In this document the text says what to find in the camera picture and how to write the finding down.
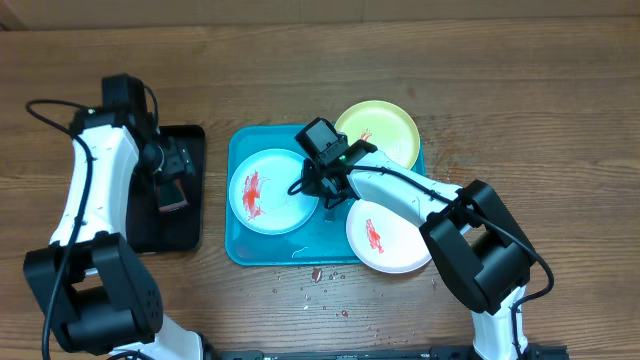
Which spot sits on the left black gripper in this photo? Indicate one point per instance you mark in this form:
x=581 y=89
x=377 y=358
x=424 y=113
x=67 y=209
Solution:
x=180 y=158

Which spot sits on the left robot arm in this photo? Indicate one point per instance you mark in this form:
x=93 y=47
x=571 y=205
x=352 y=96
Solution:
x=96 y=294

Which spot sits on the pink and green sponge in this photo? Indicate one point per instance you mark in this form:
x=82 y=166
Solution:
x=170 y=196

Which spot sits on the light blue plate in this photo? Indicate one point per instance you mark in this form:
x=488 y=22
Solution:
x=258 y=192

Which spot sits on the black tray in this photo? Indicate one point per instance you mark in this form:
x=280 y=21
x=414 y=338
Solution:
x=147 y=229

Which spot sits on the white plate with red stain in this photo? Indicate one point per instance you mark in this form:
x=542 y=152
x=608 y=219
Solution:
x=383 y=240

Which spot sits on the yellow-green plate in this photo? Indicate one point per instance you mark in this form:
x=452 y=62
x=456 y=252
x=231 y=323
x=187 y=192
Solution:
x=385 y=125

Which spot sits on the teal plastic tray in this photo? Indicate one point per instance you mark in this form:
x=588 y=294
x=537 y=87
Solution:
x=320 y=240

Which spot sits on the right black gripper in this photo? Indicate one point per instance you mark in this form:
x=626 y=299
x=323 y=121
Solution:
x=321 y=189

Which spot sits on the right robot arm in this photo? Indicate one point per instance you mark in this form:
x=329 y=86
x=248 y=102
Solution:
x=480 y=251

